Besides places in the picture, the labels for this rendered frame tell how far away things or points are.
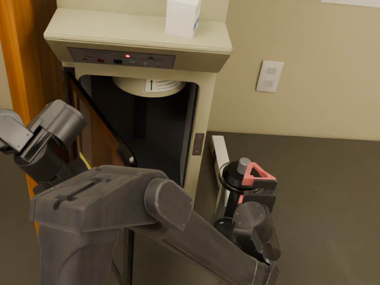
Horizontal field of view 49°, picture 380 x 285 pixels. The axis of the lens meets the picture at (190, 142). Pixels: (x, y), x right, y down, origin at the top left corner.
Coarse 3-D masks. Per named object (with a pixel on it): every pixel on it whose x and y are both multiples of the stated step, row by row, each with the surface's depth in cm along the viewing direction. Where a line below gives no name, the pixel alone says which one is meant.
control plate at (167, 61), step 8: (72, 48) 72; (80, 48) 72; (72, 56) 77; (80, 56) 77; (88, 56) 76; (96, 56) 76; (104, 56) 76; (112, 56) 76; (120, 56) 76; (136, 56) 75; (144, 56) 75; (152, 56) 75; (160, 56) 75; (168, 56) 74; (120, 64) 81; (128, 64) 81; (136, 64) 81; (152, 64) 80; (160, 64) 80; (168, 64) 80
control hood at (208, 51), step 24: (72, 24) 72; (96, 24) 73; (120, 24) 74; (144, 24) 75; (216, 24) 79; (96, 48) 72; (120, 48) 71; (144, 48) 71; (168, 48) 71; (192, 48) 71; (216, 48) 71; (216, 72) 84
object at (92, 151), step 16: (80, 96) 78; (80, 112) 81; (96, 112) 73; (96, 128) 75; (112, 128) 70; (80, 144) 88; (96, 144) 78; (112, 144) 70; (96, 160) 81; (112, 160) 72; (128, 160) 65; (128, 240) 77; (128, 256) 80; (128, 272) 84
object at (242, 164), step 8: (240, 160) 95; (248, 160) 95; (224, 168) 98; (232, 168) 97; (240, 168) 95; (224, 176) 96; (232, 176) 95; (240, 176) 95; (256, 176) 96; (232, 184) 94; (240, 184) 94
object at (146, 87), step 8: (120, 80) 93; (128, 80) 92; (136, 80) 91; (144, 80) 91; (152, 80) 91; (160, 80) 91; (168, 80) 92; (120, 88) 93; (128, 88) 92; (136, 88) 91; (144, 88) 91; (152, 88) 91; (160, 88) 92; (168, 88) 93; (176, 88) 94; (144, 96) 92; (152, 96) 92; (160, 96) 92
